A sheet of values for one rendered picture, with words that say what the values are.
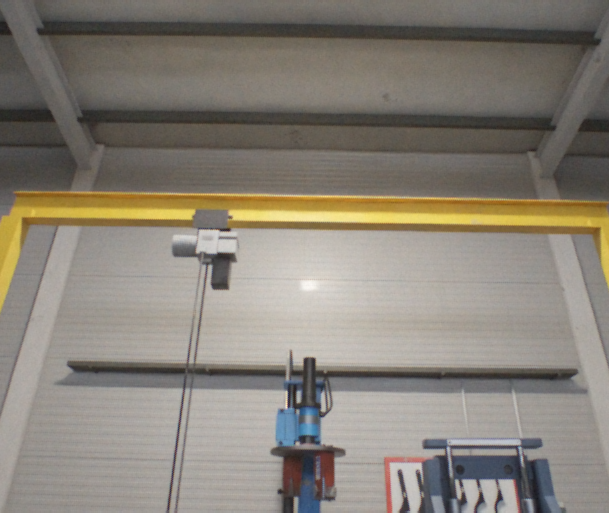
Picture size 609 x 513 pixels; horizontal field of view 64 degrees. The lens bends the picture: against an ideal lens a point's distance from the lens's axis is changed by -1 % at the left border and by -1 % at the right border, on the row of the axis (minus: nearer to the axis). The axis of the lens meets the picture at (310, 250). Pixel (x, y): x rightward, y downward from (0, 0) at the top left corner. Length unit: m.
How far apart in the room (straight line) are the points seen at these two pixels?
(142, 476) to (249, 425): 1.29
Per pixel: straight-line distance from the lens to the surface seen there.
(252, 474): 6.02
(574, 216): 4.92
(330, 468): 3.83
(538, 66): 7.62
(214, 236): 4.14
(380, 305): 6.56
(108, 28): 7.02
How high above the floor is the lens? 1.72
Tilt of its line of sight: 29 degrees up
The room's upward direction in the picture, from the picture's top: 1 degrees clockwise
